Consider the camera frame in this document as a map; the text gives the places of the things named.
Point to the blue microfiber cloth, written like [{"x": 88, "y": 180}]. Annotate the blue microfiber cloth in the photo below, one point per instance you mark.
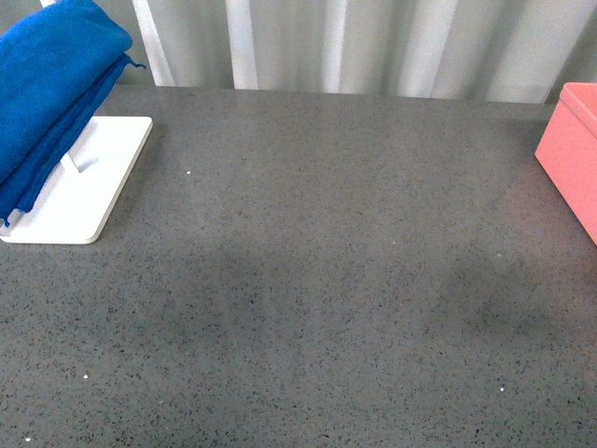
[{"x": 58, "y": 65}]

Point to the white towel rack stand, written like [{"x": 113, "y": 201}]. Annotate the white towel rack stand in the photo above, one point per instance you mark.
[{"x": 79, "y": 195}]

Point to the white pleated curtain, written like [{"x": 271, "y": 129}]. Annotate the white pleated curtain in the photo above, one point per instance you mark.
[{"x": 506, "y": 51}]

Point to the pink plastic bin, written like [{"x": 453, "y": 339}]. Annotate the pink plastic bin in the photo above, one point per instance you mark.
[{"x": 567, "y": 151}]

